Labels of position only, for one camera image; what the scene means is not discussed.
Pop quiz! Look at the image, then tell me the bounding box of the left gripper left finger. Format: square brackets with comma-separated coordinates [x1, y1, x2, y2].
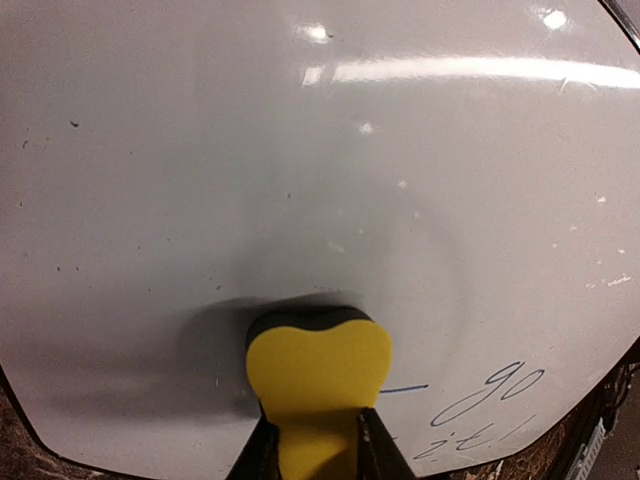
[227, 417, 279, 480]

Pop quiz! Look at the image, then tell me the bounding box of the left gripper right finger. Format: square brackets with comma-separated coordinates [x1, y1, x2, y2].
[357, 408, 415, 480]

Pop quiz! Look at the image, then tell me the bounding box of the yellow black eraser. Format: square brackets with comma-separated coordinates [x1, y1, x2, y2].
[245, 307, 392, 479]

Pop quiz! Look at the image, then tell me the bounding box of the white whiteboard black frame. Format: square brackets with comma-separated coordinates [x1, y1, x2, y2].
[1, 1, 639, 479]

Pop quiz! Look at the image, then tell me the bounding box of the white slotted cable duct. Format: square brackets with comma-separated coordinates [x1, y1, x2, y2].
[565, 418, 607, 480]

